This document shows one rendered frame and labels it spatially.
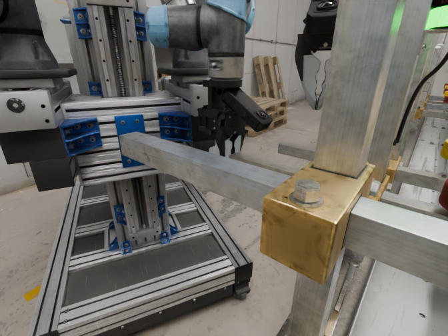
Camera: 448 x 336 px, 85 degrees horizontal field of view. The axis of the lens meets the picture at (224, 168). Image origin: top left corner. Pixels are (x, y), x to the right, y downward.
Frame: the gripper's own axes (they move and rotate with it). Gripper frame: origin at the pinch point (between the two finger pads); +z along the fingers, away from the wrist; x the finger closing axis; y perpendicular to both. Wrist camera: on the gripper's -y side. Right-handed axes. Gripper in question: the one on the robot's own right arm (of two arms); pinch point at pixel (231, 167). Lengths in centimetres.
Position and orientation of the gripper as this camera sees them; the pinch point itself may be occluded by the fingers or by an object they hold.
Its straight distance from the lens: 59.4
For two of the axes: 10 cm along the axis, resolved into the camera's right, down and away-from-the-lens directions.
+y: -7.7, -2.7, 5.8
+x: -6.4, 3.0, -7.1
